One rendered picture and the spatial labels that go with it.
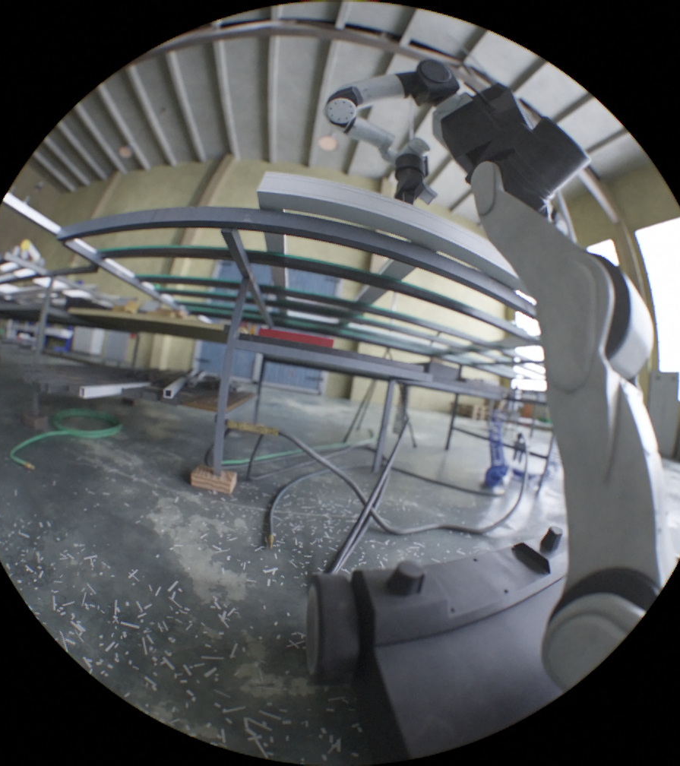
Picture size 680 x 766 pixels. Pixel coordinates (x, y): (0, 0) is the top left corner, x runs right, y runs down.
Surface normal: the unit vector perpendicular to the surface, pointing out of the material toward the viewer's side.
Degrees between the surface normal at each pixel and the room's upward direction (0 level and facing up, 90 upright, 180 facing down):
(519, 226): 109
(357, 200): 90
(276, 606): 0
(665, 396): 90
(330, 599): 6
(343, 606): 12
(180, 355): 90
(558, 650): 90
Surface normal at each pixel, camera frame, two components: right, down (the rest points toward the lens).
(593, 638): -0.98, -0.16
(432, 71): -0.04, 0.68
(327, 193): 0.18, 0.04
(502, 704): 0.16, -0.99
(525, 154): -0.95, 0.24
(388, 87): 0.11, 0.89
